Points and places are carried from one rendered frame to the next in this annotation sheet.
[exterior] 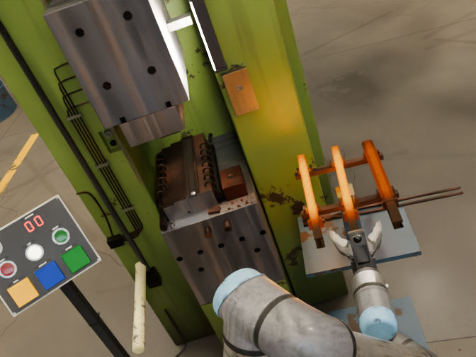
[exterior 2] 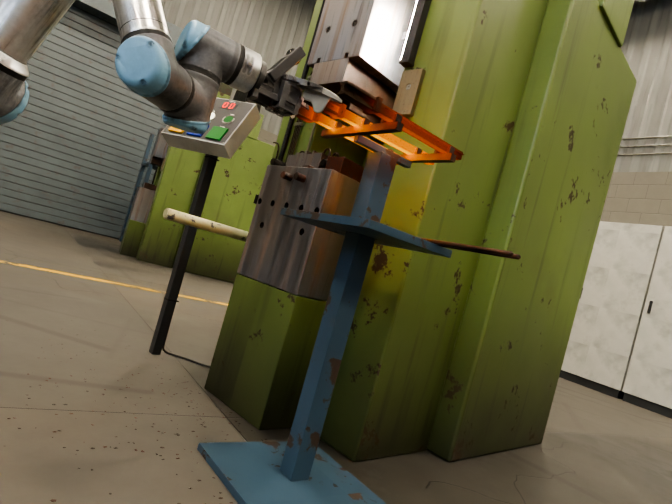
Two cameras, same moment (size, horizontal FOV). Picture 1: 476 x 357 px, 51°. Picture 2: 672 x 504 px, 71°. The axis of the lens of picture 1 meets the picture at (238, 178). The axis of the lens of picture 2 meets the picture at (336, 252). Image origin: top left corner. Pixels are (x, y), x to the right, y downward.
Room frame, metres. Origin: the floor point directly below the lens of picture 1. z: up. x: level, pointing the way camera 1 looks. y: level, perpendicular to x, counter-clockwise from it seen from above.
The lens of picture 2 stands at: (0.28, -1.13, 0.60)
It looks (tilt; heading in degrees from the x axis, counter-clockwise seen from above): 2 degrees up; 40
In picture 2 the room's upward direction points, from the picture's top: 16 degrees clockwise
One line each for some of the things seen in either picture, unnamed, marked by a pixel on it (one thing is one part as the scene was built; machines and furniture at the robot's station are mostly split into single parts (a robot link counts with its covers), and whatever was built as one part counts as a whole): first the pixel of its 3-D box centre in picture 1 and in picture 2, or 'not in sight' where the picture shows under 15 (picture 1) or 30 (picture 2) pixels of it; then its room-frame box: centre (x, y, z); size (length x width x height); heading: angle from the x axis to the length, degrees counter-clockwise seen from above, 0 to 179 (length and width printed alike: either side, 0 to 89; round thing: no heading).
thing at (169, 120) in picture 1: (152, 98); (362, 96); (1.72, 0.19, 1.32); 0.42 x 0.20 x 0.10; 175
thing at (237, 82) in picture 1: (240, 91); (408, 93); (1.62, -0.12, 1.27); 0.09 x 0.02 x 0.17; 85
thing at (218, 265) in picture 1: (219, 213); (332, 241); (1.73, 0.13, 0.69); 0.56 x 0.38 x 0.45; 175
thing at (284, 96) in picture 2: (363, 264); (275, 89); (0.95, -0.25, 0.96); 0.12 x 0.08 x 0.09; 166
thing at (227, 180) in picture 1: (233, 183); (344, 170); (1.56, 0.02, 0.95); 0.12 x 0.09 x 0.07; 175
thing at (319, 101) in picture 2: (377, 236); (321, 101); (1.03, -0.33, 0.96); 0.09 x 0.03 x 0.06; 130
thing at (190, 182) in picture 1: (189, 164); not in sight; (1.72, 0.16, 0.99); 0.42 x 0.05 x 0.01; 175
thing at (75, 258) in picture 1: (76, 258); (217, 134); (1.39, 0.63, 1.01); 0.07 x 0.05 x 0.07; 110
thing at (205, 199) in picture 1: (186, 173); (339, 178); (1.72, 0.19, 0.96); 0.42 x 0.20 x 0.09; 175
